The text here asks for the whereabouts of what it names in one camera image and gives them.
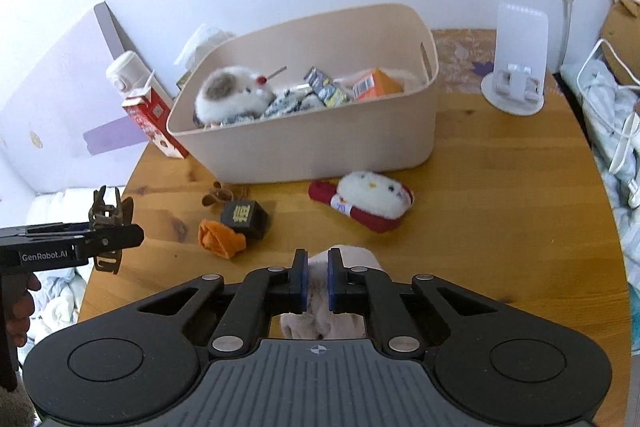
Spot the red white milk carton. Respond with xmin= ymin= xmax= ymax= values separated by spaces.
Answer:
xmin=121 ymin=69 xmax=190 ymax=159

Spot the white charger cable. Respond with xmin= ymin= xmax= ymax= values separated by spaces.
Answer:
xmin=575 ymin=38 xmax=640 ymax=208

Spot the light blue bedding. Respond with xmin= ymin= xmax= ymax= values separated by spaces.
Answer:
xmin=560 ymin=57 xmax=640 ymax=354

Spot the person's left hand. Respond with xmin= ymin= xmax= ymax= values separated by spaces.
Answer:
xmin=7 ymin=273 xmax=43 ymax=349

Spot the orange cloth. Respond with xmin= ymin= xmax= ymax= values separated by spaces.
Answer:
xmin=198 ymin=219 xmax=249 ymax=261

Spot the small black box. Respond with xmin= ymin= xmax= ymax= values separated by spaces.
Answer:
xmin=220 ymin=199 xmax=270 ymax=241

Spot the white crumpled bedding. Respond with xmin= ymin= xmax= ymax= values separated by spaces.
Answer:
xmin=25 ymin=187 xmax=127 ymax=344

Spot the brown plush toy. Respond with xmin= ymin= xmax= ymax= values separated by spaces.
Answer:
xmin=600 ymin=0 xmax=640 ymax=86

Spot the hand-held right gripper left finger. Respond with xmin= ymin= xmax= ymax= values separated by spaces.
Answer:
xmin=137 ymin=248 xmax=310 ymax=358

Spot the silver patterned snack packet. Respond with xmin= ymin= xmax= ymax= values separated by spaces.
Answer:
xmin=220 ymin=86 xmax=322 ymax=126

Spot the wooden desktop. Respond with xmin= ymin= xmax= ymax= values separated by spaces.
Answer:
xmin=77 ymin=28 xmax=632 ymax=344

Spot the blue yellow snack packet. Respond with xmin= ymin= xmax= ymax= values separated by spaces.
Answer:
xmin=305 ymin=67 xmax=352 ymax=108

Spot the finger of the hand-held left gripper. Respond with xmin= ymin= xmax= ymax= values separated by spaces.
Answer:
xmin=75 ymin=224 xmax=146 ymax=254

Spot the orange box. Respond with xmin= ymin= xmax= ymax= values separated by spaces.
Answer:
xmin=352 ymin=68 xmax=405 ymax=102

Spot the white grey plush mouse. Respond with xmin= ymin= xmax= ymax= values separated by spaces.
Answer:
xmin=194 ymin=66 xmax=277 ymax=126

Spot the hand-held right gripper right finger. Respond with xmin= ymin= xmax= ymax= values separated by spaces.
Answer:
xmin=326 ymin=248 xmax=502 ymax=358

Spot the white desk stand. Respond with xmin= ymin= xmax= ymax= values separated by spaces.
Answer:
xmin=481 ymin=2 xmax=550 ymax=116

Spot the small brown bow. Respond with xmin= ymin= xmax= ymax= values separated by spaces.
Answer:
xmin=201 ymin=181 xmax=236 ymax=208

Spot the white tissue pack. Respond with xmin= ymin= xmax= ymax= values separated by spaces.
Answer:
xmin=174 ymin=23 xmax=237 ymax=90

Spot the beige fuzzy cloth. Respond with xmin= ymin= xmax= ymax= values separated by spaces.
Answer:
xmin=280 ymin=244 xmax=386 ymax=341

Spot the beige plastic storage bin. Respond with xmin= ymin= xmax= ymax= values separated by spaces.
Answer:
xmin=166 ymin=3 xmax=440 ymax=184

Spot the light purple board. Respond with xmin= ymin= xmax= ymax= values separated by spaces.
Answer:
xmin=0 ymin=2 xmax=174 ymax=196

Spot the brown hair claw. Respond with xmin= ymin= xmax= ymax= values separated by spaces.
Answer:
xmin=87 ymin=186 xmax=135 ymax=276

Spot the white thermos bottle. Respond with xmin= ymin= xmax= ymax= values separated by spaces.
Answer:
xmin=106 ymin=50 xmax=154 ymax=100

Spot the white red plush toy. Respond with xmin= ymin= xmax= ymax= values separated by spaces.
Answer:
xmin=308 ymin=171 xmax=416 ymax=234

